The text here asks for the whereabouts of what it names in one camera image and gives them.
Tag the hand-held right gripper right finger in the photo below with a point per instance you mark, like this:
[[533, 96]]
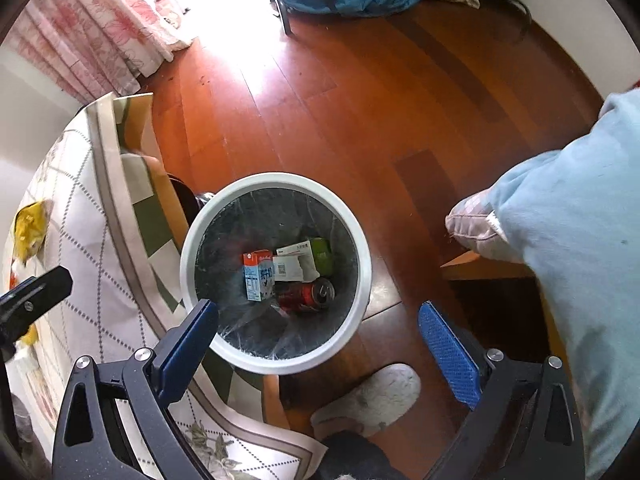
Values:
[[450, 355]]

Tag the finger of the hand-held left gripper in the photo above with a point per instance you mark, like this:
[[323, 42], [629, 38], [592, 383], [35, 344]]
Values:
[[35, 292]]

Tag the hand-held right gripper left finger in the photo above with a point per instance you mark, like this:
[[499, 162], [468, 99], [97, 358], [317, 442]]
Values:
[[187, 347]]

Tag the yellow snack packet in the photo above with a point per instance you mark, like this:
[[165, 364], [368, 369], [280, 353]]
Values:
[[30, 227]]

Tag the white trash bin black liner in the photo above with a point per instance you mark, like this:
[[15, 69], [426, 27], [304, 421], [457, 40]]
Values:
[[200, 240]]

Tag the white patterned tablecloth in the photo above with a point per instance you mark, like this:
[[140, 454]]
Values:
[[90, 220]]

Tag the grey slipper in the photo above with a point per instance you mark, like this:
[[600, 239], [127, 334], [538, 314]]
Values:
[[370, 400]]

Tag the blue white milk carton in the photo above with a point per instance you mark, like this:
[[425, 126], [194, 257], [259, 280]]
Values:
[[259, 277]]

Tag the pink checkered pillow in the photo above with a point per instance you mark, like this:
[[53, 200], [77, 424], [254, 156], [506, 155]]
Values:
[[472, 230]]

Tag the red drink can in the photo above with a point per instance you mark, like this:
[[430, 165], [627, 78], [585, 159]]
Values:
[[307, 296]]

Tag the white cardboard box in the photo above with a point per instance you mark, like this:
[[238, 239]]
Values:
[[292, 262]]

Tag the person's dark trouser leg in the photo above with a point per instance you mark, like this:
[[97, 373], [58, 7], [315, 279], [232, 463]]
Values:
[[350, 457]]

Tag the green carton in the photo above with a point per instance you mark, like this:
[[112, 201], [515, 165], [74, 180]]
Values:
[[322, 255]]

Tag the light blue blanket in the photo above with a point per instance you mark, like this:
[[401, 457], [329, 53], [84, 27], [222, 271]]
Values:
[[580, 220]]

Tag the pink floral curtain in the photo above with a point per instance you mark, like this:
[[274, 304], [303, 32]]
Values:
[[85, 25]]

